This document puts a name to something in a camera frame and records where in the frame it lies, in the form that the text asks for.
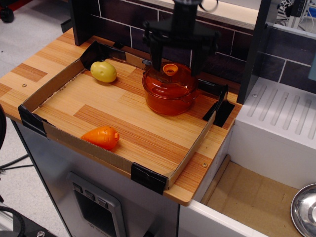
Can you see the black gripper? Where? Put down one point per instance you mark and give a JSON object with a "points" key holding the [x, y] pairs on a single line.
{"points": [[181, 30]]}

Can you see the orange transparent pot lid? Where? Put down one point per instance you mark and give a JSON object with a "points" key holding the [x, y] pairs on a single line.
{"points": [[174, 80]]}

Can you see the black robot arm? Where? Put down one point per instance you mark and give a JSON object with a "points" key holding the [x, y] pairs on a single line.
{"points": [[181, 31]]}

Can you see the orange transparent pot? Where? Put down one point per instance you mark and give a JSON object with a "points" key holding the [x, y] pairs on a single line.
{"points": [[171, 100]]}

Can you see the cardboard fence with black tape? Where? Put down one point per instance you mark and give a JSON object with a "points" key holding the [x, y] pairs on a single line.
{"points": [[153, 149]]}

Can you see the yellow toy potato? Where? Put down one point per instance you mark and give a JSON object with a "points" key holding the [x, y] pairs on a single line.
{"points": [[103, 71]]}

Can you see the orange toy carrot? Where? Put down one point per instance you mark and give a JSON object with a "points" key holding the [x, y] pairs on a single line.
{"points": [[105, 137]]}

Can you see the white sink drainboard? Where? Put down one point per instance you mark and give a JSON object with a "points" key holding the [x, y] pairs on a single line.
{"points": [[275, 134]]}

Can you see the black caster wheel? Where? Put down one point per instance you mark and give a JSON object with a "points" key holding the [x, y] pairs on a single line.
{"points": [[6, 15]]}

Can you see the steel bowl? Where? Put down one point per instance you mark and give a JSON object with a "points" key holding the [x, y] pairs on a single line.
{"points": [[303, 211]]}

